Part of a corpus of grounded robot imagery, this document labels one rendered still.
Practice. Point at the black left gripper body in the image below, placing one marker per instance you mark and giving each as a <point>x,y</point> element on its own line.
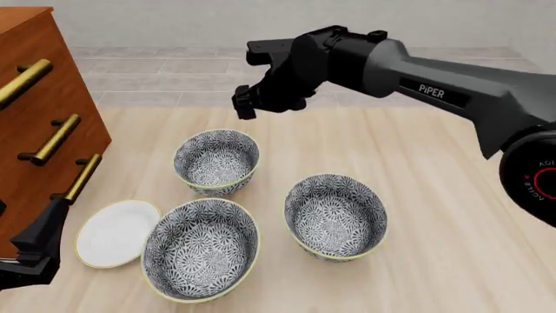
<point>26,274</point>

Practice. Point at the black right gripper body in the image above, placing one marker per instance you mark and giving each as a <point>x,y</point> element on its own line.
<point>245,101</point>

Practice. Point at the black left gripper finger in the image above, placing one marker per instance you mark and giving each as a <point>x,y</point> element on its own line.
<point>45,228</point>

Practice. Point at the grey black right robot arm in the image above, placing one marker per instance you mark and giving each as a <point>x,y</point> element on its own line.
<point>434,91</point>

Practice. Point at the black white patterned bowl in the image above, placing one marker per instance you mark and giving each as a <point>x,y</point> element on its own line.
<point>336,218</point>
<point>200,254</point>
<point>215,163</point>

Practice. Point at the white plate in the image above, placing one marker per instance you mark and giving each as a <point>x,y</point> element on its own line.
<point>114,234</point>

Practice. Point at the wooden cabinet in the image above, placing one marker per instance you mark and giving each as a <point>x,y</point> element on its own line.
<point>39,98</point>

